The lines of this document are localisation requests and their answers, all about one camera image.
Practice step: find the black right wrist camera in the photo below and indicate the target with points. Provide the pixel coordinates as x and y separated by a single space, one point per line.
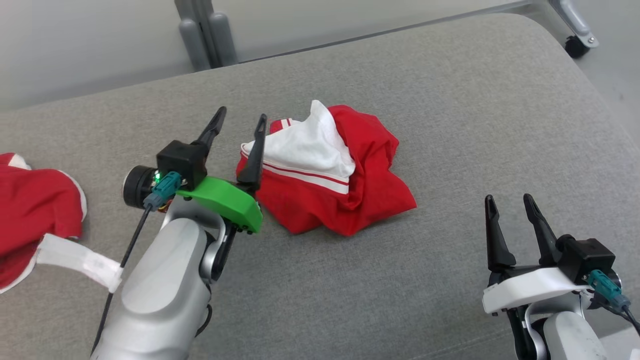
587 257

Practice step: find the red basketball jersey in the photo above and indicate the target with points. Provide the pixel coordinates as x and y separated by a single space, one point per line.
370 190

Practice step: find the red shorts with white trim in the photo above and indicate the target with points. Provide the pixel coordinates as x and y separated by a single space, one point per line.
35 210

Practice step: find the grey fabric sofa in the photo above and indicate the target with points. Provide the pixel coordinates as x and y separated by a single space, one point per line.
475 125

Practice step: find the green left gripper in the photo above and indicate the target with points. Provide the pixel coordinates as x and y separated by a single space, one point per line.
225 200

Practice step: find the grey metal leg with caster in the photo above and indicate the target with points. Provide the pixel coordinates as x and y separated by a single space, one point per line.
577 25

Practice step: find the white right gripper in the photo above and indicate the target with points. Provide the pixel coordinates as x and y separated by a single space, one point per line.
530 287

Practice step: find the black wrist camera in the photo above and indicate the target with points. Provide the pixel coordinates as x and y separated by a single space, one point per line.
587 257
180 160

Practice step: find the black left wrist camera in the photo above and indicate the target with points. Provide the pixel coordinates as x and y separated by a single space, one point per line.
180 160

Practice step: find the grey partition post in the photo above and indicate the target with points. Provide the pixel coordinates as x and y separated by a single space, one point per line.
220 40

